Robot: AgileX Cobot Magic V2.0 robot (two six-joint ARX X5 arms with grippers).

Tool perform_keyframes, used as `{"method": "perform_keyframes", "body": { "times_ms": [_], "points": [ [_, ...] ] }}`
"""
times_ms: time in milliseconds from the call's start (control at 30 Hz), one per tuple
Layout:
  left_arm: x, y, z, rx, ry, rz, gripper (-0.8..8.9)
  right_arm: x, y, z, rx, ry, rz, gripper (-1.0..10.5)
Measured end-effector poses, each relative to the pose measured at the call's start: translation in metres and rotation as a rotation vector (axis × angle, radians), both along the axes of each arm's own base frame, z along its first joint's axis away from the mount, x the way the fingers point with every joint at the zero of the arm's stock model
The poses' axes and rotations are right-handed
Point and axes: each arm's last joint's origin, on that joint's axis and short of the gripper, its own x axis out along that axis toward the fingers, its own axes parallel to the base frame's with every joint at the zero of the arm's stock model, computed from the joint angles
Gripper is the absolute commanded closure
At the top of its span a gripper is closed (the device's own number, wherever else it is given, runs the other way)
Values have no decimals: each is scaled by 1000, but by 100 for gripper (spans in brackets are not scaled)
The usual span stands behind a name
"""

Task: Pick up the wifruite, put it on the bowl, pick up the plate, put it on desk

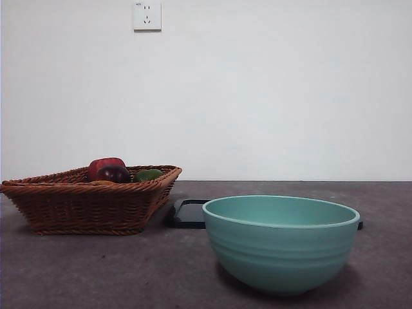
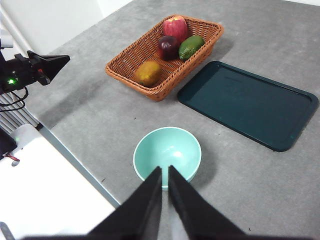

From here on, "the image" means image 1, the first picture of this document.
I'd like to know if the teal ribbed bowl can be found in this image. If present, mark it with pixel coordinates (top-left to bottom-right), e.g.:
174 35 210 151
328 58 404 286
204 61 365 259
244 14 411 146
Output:
201 194 361 297

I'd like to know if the black rectangular tray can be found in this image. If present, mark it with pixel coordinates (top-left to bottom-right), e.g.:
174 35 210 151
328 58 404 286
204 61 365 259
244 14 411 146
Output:
164 198 364 230

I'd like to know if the green fruit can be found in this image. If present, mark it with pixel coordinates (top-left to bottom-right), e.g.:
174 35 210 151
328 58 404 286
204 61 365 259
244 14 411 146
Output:
133 169 165 183

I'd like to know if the dark purple round fruit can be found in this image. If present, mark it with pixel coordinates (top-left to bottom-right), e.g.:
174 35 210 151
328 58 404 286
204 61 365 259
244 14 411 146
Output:
95 164 131 184

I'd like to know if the red bell pepper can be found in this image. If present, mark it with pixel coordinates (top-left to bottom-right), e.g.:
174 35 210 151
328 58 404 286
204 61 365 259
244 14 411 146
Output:
88 157 126 181

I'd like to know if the brown wicker basket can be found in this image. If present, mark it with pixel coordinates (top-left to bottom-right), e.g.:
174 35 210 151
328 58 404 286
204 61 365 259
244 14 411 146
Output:
0 165 183 236

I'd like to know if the white wall power socket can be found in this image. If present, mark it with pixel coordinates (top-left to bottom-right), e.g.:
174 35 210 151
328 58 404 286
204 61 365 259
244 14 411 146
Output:
133 1 162 32

